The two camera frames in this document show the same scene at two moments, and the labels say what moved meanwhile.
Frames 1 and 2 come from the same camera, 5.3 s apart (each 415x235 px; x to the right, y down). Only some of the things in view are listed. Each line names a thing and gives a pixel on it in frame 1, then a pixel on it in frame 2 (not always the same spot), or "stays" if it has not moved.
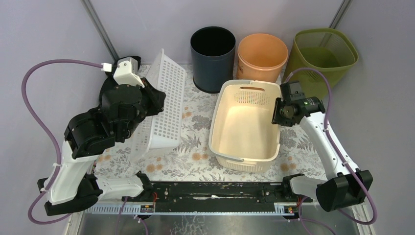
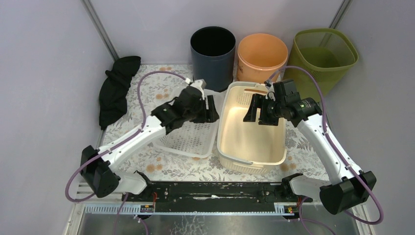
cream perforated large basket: [242, 136] stays
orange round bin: [261, 57] stays
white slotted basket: [163, 129] to [195, 139]
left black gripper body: [155, 96] to [203, 108]
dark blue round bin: [213, 50] stays
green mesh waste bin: [328, 50] stays
